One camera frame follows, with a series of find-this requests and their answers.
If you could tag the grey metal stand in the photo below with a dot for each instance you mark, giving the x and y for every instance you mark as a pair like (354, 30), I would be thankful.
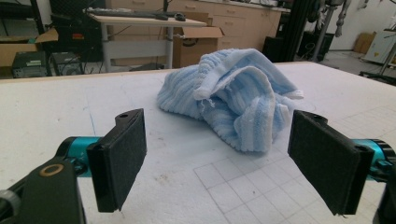
(323, 31)

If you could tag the open cardboard box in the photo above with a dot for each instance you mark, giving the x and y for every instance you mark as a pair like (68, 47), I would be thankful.
(193, 53)

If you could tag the black computer mouse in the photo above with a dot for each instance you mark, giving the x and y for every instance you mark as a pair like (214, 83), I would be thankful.
(180, 16)

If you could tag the white board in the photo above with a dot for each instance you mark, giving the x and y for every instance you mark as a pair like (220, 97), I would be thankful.
(379, 46)

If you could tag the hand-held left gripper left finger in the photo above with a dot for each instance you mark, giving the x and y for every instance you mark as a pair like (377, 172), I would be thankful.
(121, 161)

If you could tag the black metal frame post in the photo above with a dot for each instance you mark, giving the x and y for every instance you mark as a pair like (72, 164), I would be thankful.
(295, 28)

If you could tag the black computer tower green label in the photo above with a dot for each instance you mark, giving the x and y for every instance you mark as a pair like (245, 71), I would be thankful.
(29, 65)

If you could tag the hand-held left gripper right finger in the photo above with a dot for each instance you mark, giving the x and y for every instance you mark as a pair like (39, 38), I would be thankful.
(327, 168)

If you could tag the small black box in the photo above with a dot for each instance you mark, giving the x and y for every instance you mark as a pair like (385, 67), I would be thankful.
(273, 49)

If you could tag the white foam mat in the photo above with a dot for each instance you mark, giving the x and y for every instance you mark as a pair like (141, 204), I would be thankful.
(62, 109)

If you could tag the blue striped towel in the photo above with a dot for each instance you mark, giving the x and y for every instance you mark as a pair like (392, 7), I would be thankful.
(236, 93)

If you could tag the black keyboard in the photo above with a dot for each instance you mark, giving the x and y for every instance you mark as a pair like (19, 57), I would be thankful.
(124, 14)

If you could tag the wooden drawer cabinet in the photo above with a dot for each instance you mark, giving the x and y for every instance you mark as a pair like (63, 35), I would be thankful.
(243, 25)

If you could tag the black equipment rack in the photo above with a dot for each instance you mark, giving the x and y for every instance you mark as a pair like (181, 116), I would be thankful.
(74, 21)

